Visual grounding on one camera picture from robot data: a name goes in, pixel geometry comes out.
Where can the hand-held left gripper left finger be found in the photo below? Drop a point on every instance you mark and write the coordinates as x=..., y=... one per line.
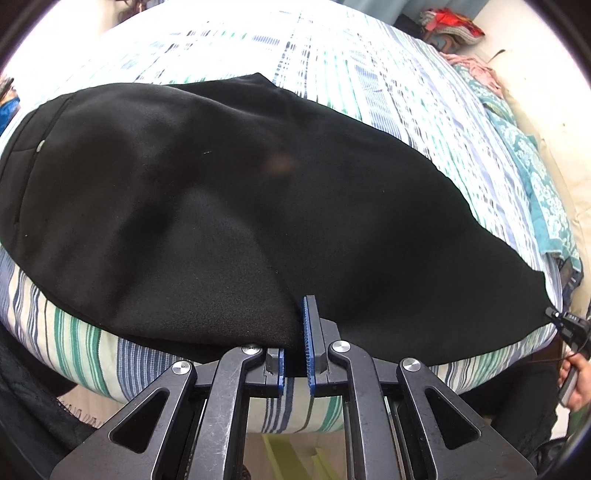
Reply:
x=279, y=371

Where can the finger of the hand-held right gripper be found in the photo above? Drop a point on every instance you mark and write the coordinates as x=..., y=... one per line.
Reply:
x=554, y=314

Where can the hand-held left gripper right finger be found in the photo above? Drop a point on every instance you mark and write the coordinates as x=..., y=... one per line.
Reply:
x=308, y=339

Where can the black pants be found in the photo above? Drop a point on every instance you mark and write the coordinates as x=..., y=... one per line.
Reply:
x=231, y=207

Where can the person's right hand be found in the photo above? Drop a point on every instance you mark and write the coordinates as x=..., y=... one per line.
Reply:
x=578, y=397

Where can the yellow-green stool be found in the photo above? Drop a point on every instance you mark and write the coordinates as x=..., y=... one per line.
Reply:
x=281, y=457

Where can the large teal patterned pillow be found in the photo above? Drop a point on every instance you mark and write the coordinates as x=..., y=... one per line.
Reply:
x=540, y=184

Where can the cream padded headboard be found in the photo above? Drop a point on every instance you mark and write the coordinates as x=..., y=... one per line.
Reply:
x=568, y=161

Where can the dark fringed cloth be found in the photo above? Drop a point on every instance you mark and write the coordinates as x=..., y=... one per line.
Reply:
x=41, y=392

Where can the small teal patterned pillow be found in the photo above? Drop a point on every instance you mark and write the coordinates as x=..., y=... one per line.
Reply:
x=470, y=79

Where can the pink garment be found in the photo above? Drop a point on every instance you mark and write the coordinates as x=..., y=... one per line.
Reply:
x=480, y=69

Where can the bed with striped sheet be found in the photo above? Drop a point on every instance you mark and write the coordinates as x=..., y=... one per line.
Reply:
x=369, y=69

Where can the pile of red clothes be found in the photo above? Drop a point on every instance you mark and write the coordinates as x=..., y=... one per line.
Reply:
x=452, y=23

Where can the dark bedside stand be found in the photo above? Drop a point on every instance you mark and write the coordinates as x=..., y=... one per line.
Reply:
x=411, y=25

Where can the pile of colourful clothes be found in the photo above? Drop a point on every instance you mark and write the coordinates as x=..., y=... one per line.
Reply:
x=7, y=108

